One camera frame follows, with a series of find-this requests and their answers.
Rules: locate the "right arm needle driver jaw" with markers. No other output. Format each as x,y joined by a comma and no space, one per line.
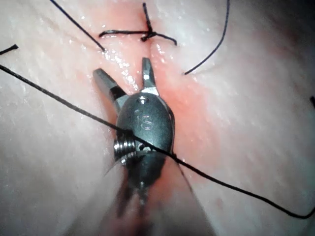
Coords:
148,73
105,82

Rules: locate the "right arm needle driver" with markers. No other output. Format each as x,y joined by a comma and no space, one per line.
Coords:
147,123

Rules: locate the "dark right arm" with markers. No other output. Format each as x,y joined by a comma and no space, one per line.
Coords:
169,216

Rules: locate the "black stitching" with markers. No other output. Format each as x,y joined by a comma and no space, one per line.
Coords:
150,34

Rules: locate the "tissue pad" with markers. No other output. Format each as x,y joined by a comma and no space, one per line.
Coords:
246,123

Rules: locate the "short black thread piece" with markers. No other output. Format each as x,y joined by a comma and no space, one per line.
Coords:
9,49

